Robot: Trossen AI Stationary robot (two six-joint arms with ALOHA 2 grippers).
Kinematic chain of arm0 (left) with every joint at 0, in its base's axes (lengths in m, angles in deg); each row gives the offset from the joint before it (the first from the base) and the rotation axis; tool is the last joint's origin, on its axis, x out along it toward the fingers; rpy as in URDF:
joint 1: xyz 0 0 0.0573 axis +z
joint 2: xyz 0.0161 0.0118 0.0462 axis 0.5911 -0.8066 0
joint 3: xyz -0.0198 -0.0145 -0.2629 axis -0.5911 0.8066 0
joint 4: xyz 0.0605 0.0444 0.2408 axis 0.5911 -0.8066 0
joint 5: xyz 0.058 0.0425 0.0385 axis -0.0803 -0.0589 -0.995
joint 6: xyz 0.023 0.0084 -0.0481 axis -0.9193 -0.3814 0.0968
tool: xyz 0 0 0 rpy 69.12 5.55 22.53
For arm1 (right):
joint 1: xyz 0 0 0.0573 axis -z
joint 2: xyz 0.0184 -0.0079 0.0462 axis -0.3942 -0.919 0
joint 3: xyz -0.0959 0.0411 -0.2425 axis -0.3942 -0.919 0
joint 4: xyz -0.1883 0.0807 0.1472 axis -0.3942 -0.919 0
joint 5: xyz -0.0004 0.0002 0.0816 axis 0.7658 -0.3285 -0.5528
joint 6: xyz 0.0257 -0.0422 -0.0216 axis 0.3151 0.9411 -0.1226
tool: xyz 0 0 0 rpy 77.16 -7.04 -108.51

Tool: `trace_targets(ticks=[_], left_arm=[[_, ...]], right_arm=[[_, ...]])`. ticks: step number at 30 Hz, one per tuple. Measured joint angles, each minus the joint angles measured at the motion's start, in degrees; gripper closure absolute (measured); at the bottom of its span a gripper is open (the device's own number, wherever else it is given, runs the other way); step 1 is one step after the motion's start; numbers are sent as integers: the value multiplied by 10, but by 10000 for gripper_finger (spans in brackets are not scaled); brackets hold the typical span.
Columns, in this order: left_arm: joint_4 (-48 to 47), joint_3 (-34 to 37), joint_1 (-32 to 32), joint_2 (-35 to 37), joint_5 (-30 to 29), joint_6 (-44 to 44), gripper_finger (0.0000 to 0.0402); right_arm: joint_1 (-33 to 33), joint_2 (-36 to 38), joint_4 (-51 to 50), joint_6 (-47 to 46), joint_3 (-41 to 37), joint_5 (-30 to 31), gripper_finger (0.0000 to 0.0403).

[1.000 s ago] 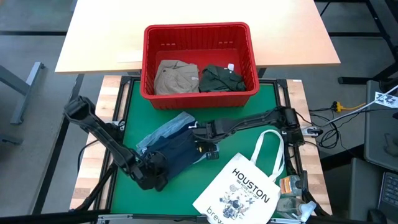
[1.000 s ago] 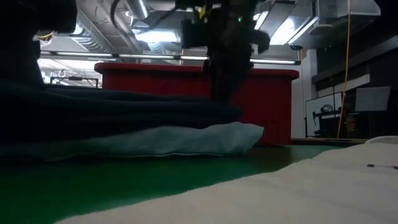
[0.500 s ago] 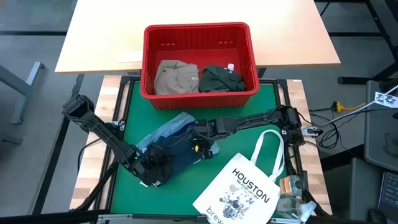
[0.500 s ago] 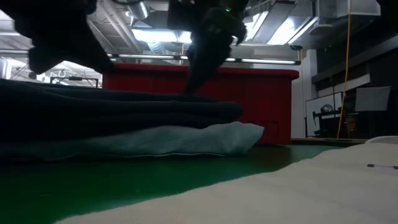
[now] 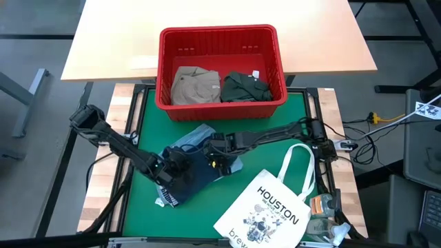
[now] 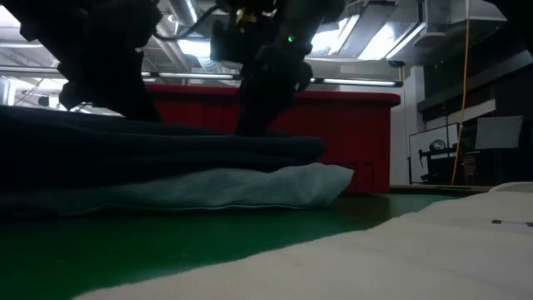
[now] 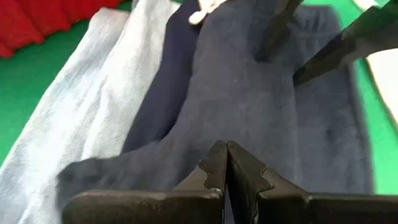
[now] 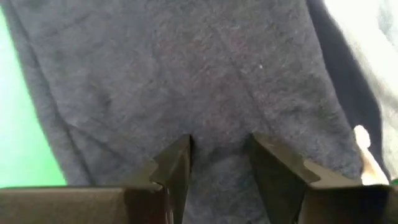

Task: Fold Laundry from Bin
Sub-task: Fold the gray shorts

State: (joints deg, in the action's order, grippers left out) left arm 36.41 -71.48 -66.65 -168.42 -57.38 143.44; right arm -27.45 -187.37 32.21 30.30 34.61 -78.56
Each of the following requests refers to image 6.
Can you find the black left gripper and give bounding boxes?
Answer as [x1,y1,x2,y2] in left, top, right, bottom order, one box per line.
[41,0,163,124]

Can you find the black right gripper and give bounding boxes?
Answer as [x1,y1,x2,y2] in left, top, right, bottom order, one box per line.
[234,7,314,137]

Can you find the dark blue fleece garment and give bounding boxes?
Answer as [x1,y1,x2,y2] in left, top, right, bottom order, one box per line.
[0,106,326,163]

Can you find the navy blue garment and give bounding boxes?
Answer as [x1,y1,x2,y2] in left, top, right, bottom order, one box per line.
[0,156,311,193]

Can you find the light blue denim jeans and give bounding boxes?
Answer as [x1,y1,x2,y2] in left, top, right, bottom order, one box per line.
[0,162,355,217]

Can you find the white printed tote bag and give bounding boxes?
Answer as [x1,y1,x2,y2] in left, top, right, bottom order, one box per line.
[74,182,533,300]

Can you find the red plastic laundry bin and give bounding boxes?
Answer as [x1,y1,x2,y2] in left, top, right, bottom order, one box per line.
[145,84,401,195]

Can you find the round silver vent pipe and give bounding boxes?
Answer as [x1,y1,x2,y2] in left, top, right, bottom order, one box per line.
[168,0,201,27]

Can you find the white board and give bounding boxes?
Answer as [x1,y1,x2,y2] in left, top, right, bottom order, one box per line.
[408,122,461,184]

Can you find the grey flat panel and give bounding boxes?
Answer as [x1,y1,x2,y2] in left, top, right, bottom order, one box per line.
[474,115,525,150]

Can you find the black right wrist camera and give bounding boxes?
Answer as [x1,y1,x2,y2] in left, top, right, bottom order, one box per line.
[210,18,247,64]

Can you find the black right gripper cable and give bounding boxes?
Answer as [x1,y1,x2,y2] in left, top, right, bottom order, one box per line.
[153,3,222,42]

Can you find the yellow hanging cable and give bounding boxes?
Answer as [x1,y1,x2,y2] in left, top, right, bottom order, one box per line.
[451,0,472,187]

